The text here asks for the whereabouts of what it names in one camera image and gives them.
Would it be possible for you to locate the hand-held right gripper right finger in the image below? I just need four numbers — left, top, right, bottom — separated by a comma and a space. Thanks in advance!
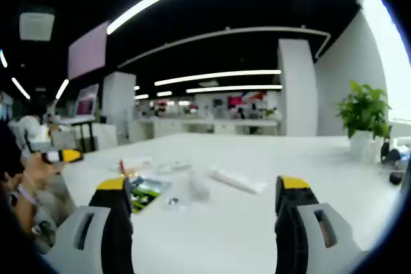
274, 175, 370, 274

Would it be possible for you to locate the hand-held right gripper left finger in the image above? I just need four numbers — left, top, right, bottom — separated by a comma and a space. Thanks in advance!
43, 176, 135, 274

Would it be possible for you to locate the green skincare sachet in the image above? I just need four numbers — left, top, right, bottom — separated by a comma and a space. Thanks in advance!
129, 175, 173, 214

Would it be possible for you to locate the small clear skincare sachet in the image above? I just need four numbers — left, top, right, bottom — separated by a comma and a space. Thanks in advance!
161, 194, 188, 212

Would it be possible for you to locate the white skincare box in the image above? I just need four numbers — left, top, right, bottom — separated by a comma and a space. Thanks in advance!
206, 165, 268, 195

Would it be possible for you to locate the clear skincare bottle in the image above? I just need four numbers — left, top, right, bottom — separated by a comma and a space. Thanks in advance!
188, 171, 210, 201

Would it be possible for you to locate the person's left hand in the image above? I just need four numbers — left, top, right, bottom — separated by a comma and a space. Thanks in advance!
21, 153, 65, 191

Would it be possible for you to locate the desk monitor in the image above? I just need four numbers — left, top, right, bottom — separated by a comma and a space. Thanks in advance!
76, 83, 100, 117

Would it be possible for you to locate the pink hanging screen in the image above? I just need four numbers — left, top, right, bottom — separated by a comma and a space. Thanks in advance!
67, 21, 108, 80

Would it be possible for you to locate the black round object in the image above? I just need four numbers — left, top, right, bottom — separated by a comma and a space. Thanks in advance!
389, 171, 406, 186

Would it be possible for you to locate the black and white device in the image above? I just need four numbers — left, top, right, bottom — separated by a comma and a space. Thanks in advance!
380, 137, 411, 166

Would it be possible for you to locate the potted green plant white pot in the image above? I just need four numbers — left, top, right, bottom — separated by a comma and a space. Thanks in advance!
336, 80, 392, 164

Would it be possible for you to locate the square ceiling air vent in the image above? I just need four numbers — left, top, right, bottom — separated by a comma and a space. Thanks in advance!
19, 11, 56, 42

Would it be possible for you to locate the long white counter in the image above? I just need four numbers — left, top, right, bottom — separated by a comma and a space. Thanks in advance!
134, 117, 281, 136

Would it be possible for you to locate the pale wrist bracelet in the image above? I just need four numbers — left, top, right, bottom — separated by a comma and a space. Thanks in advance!
16, 183, 39, 207

